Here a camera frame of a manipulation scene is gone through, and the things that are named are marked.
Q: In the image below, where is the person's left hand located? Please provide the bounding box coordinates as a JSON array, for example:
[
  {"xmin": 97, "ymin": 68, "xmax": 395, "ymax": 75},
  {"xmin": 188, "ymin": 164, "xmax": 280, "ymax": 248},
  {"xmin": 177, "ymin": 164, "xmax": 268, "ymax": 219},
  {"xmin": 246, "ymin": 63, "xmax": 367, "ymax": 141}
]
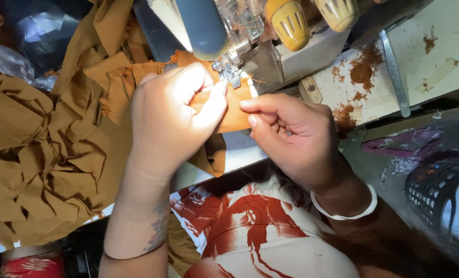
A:
[{"xmin": 130, "ymin": 61, "xmax": 229, "ymax": 179}]

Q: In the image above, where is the person's right hand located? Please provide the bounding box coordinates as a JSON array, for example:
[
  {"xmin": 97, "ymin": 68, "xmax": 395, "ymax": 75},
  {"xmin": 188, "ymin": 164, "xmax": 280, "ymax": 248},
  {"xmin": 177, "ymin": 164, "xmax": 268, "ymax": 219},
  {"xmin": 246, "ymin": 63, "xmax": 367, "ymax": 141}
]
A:
[{"xmin": 239, "ymin": 93, "xmax": 351, "ymax": 194}]

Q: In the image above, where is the brown fabric piece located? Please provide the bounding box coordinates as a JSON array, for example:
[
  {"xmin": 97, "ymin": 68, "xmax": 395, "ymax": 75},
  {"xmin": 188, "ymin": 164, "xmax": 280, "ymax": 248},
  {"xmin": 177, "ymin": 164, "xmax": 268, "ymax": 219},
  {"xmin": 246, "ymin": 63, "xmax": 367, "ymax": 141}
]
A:
[{"xmin": 173, "ymin": 50, "xmax": 254, "ymax": 134}]

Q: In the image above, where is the white thin stick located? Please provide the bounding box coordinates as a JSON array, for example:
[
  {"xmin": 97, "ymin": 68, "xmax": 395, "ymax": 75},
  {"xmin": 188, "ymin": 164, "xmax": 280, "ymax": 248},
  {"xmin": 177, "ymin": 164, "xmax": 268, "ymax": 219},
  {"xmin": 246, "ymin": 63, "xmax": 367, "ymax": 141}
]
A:
[{"xmin": 247, "ymin": 76, "xmax": 259, "ymax": 98}]

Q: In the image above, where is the metal presser foot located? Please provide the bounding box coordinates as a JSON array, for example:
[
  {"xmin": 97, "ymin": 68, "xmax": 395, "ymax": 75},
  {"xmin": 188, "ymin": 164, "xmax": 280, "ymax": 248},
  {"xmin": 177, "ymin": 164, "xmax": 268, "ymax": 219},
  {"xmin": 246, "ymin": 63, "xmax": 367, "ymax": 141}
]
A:
[{"xmin": 212, "ymin": 58, "xmax": 249, "ymax": 89}]

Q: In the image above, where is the overlock sewing machine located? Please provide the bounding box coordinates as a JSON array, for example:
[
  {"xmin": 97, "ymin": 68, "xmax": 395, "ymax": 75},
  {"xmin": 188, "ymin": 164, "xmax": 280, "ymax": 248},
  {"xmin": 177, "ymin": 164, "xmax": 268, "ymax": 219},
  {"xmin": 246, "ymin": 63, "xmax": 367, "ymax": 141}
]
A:
[{"xmin": 133, "ymin": 0, "xmax": 369, "ymax": 96}]

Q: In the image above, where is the purple cloth scrap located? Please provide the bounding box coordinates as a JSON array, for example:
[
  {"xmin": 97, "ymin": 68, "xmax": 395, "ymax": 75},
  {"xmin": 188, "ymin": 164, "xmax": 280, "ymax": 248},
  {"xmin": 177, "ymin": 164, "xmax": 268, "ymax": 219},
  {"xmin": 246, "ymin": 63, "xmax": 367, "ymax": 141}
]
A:
[{"xmin": 361, "ymin": 129, "xmax": 444, "ymax": 160}]

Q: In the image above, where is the grey cylindrical machine lamp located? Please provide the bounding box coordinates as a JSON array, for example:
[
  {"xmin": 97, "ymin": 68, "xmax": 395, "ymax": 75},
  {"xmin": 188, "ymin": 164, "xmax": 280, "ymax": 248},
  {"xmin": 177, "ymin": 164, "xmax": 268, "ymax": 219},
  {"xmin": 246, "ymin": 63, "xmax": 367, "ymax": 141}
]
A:
[{"xmin": 175, "ymin": 0, "xmax": 230, "ymax": 61}]

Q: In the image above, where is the white shirt with red print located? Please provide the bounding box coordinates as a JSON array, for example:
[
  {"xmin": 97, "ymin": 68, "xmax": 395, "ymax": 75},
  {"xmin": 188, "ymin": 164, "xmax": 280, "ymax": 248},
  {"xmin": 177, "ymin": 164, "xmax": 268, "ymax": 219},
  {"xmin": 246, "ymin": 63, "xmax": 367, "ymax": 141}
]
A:
[{"xmin": 169, "ymin": 174, "xmax": 362, "ymax": 278}]

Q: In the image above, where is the flat metal strip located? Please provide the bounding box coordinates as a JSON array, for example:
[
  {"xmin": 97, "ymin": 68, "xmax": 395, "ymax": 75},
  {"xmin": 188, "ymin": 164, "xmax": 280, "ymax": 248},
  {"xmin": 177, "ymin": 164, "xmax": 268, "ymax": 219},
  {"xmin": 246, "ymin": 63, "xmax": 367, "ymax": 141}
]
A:
[{"xmin": 379, "ymin": 29, "xmax": 411, "ymax": 118}]

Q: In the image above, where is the yellow ribbed tension knob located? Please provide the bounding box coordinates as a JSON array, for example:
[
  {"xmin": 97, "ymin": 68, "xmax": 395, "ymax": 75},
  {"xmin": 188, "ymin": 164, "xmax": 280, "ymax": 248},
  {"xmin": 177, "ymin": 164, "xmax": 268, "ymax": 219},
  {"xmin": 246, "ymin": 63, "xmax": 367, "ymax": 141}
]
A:
[{"xmin": 264, "ymin": 0, "xmax": 311, "ymax": 52}]

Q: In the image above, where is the heap of brown fabric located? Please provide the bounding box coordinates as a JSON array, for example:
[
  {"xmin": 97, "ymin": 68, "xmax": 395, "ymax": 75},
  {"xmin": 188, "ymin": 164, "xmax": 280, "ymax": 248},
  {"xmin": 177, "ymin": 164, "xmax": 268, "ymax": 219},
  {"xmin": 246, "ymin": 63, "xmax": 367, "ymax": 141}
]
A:
[{"xmin": 0, "ymin": 0, "xmax": 228, "ymax": 249}]

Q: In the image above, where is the black perforated plastic basket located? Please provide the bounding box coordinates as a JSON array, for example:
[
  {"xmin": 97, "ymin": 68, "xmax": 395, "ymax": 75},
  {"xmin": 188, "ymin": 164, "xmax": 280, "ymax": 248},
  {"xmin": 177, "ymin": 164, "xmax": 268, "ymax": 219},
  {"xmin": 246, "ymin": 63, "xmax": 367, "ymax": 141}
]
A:
[{"xmin": 405, "ymin": 156, "xmax": 459, "ymax": 241}]

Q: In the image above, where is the cream ribbed tension knob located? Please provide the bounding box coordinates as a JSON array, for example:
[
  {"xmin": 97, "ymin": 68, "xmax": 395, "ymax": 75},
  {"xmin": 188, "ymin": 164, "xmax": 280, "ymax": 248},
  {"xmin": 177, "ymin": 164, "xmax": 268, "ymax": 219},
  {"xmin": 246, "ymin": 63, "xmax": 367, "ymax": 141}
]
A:
[{"xmin": 314, "ymin": 0, "xmax": 360, "ymax": 33}]

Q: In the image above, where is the strip of beige tape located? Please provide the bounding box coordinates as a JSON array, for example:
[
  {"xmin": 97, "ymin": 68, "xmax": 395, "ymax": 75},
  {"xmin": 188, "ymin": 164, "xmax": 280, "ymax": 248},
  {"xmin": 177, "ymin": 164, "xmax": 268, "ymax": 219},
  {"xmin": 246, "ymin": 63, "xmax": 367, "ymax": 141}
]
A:
[{"xmin": 416, "ymin": 57, "xmax": 459, "ymax": 94}]

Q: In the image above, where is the dark plastic bag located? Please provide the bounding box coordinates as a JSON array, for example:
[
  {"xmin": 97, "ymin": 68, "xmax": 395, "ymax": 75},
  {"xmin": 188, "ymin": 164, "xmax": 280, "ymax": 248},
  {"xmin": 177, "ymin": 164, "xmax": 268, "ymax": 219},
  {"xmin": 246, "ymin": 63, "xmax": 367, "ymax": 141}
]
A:
[{"xmin": 0, "ymin": 0, "xmax": 96, "ymax": 76}]

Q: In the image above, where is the clear plastic bag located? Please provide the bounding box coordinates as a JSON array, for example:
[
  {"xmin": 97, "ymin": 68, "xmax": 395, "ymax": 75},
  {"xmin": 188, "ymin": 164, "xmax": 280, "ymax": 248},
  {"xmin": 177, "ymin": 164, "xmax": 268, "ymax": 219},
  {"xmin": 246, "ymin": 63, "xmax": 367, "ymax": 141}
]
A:
[{"xmin": 0, "ymin": 40, "xmax": 57, "ymax": 92}]

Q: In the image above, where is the red leaf-patterned cloth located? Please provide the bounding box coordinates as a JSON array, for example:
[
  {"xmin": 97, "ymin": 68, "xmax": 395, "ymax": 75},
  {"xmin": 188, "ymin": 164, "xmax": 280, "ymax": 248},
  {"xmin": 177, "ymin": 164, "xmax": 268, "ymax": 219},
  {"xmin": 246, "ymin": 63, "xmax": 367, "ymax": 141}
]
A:
[{"xmin": 0, "ymin": 253, "xmax": 66, "ymax": 278}]

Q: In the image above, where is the white bracelet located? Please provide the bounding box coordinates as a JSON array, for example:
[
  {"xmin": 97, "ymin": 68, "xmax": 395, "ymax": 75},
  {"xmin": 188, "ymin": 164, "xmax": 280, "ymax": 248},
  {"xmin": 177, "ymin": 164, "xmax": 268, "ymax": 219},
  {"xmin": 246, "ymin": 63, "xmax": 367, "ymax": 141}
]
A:
[{"xmin": 310, "ymin": 183, "xmax": 379, "ymax": 221}]

